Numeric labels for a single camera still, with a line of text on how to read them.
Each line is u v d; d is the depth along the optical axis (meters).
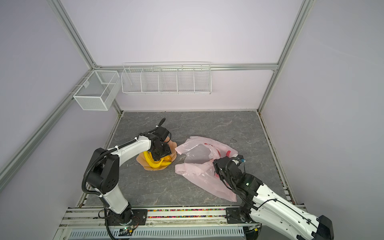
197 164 0.72
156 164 0.86
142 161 0.89
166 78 0.98
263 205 0.49
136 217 0.73
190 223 0.73
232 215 0.74
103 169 0.47
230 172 0.54
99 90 1.02
